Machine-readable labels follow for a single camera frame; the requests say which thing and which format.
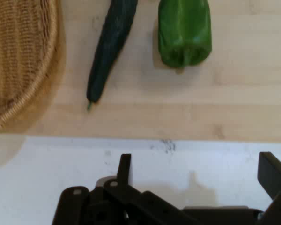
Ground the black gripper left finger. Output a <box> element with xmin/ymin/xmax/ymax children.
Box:
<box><xmin>52</xmin><ymin>153</ymin><xmax>197</xmax><ymax>225</ymax></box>

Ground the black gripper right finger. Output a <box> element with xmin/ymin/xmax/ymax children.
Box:
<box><xmin>255</xmin><ymin>151</ymin><xmax>281</xmax><ymax>225</ymax></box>

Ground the dark green cucumber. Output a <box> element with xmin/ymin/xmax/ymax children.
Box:
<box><xmin>86</xmin><ymin>0</ymin><xmax>139</xmax><ymax>111</ymax></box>

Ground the green bell pepper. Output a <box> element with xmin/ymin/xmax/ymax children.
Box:
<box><xmin>157</xmin><ymin>0</ymin><xmax>213</xmax><ymax>74</ymax></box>

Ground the woven wicker basket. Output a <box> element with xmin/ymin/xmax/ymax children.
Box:
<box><xmin>0</xmin><ymin>0</ymin><xmax>61</xmax><ymax>138</ymax></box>

